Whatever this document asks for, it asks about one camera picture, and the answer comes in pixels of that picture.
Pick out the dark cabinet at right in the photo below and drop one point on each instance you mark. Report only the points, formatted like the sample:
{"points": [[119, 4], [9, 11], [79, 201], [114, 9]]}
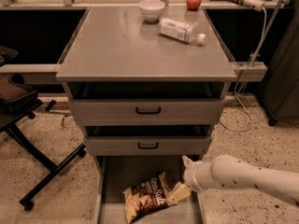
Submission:
{"points": [[279, 91]]}

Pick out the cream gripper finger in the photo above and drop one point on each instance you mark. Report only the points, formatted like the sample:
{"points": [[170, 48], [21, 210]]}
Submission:
{"points": [[180, 192], [187, 161]]}

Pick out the grey top drawer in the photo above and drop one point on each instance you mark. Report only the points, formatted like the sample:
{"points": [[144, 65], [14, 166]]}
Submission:
{"points": [[146, 112]]}

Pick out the white ceramic bowl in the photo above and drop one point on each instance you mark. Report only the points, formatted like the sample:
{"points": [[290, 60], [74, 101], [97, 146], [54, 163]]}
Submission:
{"points": [[151, 10]]}

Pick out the grey drawer cabinet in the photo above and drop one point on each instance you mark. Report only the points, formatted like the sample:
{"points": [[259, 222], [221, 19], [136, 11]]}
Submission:
{"points": [[115, 54]]}

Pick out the grey middle drawer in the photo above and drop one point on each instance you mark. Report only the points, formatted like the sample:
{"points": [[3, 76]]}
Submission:
{"points": [[147, 146]]}

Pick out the grey drawer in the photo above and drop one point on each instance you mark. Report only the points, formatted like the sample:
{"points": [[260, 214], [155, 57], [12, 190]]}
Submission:
{"points": [[121, 172], [146, 112], [147, 146]]}

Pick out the brown sea salt chip bag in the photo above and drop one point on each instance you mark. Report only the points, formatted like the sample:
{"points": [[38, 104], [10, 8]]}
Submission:
{"points": [[149, 196]]}

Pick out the red apple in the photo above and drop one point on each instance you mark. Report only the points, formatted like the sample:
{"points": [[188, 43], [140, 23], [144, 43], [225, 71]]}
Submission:
{"points": [[193, 4]]}

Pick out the grey bottom drawer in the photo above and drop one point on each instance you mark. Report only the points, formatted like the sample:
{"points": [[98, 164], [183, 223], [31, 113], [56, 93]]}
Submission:
{"points": [[121, 172]]}

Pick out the clear plastic water bottle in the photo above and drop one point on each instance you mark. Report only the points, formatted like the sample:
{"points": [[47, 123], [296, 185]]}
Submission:
{"points": [[182, 31]]}

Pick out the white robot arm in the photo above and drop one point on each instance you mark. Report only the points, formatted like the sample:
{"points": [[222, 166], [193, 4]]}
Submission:
{"points": [[228, 172]]}

